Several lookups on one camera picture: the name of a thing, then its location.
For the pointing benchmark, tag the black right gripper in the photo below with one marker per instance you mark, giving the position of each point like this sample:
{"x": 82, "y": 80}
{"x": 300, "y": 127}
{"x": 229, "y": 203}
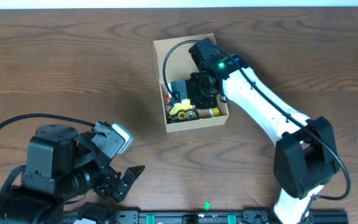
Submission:
{"x": 181, "y": 89}

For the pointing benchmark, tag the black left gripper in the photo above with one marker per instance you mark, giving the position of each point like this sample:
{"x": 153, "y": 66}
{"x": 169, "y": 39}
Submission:
{"x": 111, "y": 185}

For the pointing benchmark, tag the brown cardboard box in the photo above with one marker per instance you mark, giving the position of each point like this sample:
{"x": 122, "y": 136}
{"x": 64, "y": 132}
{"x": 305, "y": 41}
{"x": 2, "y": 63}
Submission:
{"x": 179, "y": 67}

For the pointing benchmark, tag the clear yellow tape roll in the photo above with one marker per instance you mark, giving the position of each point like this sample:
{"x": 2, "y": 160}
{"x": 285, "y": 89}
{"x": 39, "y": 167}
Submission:
{"x": 214, "y": 112}

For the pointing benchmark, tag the yellow sticky note pad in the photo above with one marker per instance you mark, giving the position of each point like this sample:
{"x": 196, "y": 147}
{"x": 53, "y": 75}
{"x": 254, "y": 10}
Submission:
{"x": 180, "y": 107}

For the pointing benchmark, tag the correction tape dispenser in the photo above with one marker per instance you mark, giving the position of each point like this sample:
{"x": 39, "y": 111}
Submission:
{"x": 189, "y": 115}

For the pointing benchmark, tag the yellow highlighter blue cap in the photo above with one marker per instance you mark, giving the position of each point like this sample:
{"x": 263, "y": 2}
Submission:
{"x": 186, "y": 101}

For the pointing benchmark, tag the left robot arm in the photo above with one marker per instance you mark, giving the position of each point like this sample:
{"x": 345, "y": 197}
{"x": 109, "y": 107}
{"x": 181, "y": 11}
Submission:
{"x": 63, "y": 164}

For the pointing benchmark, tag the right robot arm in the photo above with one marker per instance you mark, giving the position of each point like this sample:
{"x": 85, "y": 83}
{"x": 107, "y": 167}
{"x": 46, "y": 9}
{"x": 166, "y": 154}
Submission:
{"x": 305, "y": 150}

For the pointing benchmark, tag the small green clip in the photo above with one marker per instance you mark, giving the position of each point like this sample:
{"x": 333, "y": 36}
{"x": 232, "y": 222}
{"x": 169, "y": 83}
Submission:
{"x": 206, "y": 206}

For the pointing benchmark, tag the black mounting rail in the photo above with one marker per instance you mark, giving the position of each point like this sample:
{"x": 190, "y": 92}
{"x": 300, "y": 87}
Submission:
{"x": 93, "y": 213}

